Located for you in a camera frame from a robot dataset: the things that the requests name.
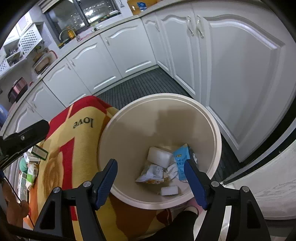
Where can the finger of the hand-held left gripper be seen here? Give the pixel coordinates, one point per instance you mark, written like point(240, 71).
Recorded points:
point(30, 136)

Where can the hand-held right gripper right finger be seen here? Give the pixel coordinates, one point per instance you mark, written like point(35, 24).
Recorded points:
point(196, 183)

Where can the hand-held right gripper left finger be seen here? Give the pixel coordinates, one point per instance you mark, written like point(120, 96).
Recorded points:
point(106, 183)

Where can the dark packet with white label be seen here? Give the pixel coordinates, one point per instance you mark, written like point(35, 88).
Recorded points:
point(39, 153)

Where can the mint green cloth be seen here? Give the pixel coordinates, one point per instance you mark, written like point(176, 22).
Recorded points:
point(23, 165)

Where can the white tissue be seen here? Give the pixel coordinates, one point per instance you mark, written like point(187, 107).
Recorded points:
point(172, 171)

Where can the blue plastic packet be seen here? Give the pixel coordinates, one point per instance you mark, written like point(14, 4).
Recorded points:
point(181, 160)

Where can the small white foam block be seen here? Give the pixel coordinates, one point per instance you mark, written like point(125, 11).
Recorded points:
point(170, 191)

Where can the green tissue packet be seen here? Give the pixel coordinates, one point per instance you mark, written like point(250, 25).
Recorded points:
point(32, 173)

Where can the white printed plastic wrapper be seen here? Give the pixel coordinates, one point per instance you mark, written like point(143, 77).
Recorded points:
point(23, 185)

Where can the white tissue packet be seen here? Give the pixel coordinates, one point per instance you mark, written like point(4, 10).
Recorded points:
point(152, 173)

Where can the beige plastic trash bin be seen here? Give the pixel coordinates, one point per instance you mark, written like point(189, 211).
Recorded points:
point(138, 120)

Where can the person's left hand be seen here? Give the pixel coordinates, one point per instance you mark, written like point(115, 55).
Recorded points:
point(15, 208)

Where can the pink slipper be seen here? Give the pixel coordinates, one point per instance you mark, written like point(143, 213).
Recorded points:
point(195, 205)

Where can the blue box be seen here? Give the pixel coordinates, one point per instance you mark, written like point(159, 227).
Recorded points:
point(3, 115)

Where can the printed rose blanket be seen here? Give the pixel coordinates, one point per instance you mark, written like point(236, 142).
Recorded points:
point(69, 166)

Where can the person's leg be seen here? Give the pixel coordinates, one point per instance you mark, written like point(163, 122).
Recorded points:
point(183, 227)

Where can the copper rice cooker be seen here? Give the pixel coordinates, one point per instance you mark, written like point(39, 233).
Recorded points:
point(17, 90)

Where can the dish rack with containers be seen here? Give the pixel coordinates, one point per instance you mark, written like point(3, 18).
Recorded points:
point(44, 61)

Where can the yellow bottle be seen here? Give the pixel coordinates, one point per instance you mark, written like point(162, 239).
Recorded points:
point(71, 34)

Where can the steel kitchen faucet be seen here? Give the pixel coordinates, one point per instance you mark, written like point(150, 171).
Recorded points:
point(77, 37)

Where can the white base cabinets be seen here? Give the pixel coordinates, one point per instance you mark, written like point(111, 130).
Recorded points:
point(231, 69)

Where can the dark window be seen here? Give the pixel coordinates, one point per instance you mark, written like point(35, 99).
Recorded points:
point(81, 16)

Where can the wooden cutting board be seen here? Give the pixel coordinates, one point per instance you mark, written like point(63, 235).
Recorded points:
point(131, 5)

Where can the blue white carton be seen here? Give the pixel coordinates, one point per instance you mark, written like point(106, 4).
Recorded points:
point(141, 6)

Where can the white lattice wall cabinet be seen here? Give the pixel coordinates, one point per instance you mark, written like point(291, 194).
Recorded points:
point(25, 41)

